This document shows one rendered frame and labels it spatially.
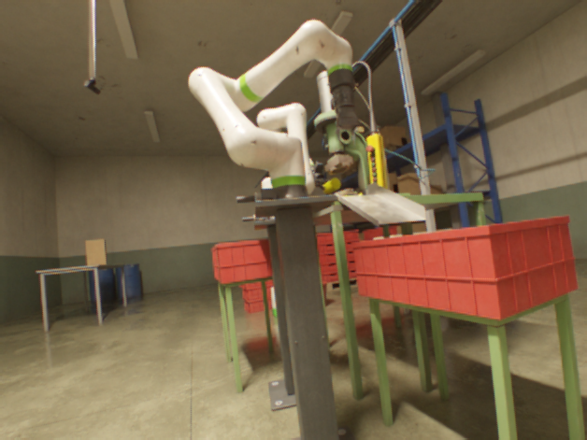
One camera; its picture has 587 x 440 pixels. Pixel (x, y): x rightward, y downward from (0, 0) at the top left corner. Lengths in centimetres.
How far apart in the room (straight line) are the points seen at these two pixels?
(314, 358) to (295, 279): 27
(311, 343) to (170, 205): 899
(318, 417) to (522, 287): 73
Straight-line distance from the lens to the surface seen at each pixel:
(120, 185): 1008
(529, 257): 90
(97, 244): 653
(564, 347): 114
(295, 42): 109
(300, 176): 99
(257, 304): 389
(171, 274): 960
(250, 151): 90
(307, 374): 103
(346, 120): 104
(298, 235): 95
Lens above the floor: 76
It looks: 4 degrees up
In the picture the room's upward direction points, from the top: 7 degrees counter-clockwise
